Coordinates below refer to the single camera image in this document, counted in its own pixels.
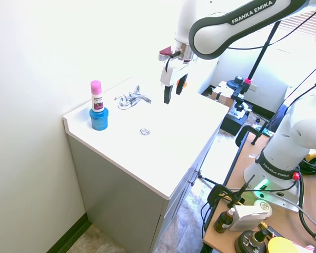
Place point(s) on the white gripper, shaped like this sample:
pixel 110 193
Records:
pixel 171 72

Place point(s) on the white Franka Panda arm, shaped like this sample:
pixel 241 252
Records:
pixel 292 126

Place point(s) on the cardboard box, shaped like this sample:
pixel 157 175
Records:
pixel 222 93

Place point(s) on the chrome sink drain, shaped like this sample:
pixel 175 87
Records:
pixel 144 131

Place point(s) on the white vanity sink top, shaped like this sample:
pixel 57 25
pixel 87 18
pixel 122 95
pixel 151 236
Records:
pixel 147 137

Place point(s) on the black box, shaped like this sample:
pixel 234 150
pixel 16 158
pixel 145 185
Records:
pixel 233 121

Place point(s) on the white bottle pink cap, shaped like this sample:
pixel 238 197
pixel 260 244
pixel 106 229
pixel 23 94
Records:
pixel 97 96

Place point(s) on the blue plastic jar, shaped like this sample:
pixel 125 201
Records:
pixel 99 120

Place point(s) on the black C-clamp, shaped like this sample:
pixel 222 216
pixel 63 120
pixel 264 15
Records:
pixel 248 135
pixel 221 196

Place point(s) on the grey vanity cabinet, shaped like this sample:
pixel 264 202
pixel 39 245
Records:
pixel 126 195

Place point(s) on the small brown dropper bottle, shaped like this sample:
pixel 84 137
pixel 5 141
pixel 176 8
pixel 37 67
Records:
pixel 223 220

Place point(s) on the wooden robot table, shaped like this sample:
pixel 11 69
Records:
pixel 255 205

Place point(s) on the window blinds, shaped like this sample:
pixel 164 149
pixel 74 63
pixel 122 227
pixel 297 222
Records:
pixel 302 23

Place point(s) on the white rectangular box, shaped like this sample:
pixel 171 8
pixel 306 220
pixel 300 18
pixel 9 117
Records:
pixel 245 217

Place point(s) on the white jar patterned lid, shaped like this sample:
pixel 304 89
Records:
pixel 263 206

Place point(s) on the red emergency stop button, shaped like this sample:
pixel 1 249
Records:
pixel 295 176

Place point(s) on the black round suction base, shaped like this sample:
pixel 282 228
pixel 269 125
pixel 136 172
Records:
pixel 248 241

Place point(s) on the yellow round disc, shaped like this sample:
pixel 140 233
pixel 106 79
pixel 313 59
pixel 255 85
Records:
pixel 280 245

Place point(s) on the red wrist camera mount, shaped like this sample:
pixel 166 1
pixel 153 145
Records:
pixel 165 54

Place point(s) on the black camera stand pole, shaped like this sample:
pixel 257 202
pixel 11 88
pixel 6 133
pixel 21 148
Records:
pixel 263 44

